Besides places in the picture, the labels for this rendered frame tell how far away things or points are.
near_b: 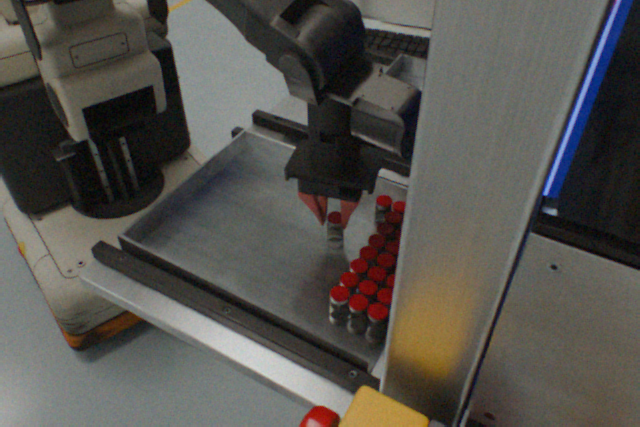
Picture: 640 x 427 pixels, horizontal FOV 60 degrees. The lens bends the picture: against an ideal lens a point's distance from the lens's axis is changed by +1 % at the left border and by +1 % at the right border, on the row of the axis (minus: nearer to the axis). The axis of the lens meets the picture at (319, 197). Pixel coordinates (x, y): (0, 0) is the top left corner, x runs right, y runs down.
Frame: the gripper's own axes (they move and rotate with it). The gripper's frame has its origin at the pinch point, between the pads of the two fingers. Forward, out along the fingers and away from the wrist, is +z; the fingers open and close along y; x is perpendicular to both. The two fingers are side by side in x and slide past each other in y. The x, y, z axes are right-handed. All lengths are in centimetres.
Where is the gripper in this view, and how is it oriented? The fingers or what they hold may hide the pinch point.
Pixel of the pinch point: (334, 219)
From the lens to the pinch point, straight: 68.1
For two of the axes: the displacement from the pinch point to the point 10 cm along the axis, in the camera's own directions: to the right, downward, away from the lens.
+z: 0.2, 7.5, 6.6
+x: 2.8, -6.4, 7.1
